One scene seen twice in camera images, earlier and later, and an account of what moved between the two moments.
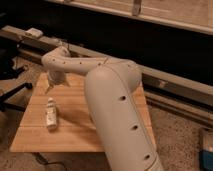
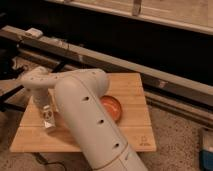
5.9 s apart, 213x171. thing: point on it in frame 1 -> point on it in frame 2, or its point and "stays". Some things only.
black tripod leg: [7, 106] stays
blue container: [206, 160] stays
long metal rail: [176, 94] stays
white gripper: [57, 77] -> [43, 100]
